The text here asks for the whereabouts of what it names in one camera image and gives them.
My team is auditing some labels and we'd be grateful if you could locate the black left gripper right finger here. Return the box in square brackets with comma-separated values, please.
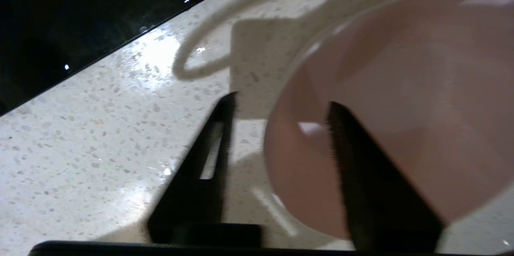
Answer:
[326, 101, 445, 253]

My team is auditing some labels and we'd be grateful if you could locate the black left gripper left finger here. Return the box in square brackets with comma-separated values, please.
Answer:
[146, 91, 264, 247]

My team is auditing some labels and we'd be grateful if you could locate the pink plastic bowl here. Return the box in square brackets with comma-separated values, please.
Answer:
[263, 0, 514, 241]

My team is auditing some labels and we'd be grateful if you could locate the black induction cooktop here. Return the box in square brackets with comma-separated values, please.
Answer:
[0, 0, 263, 117]

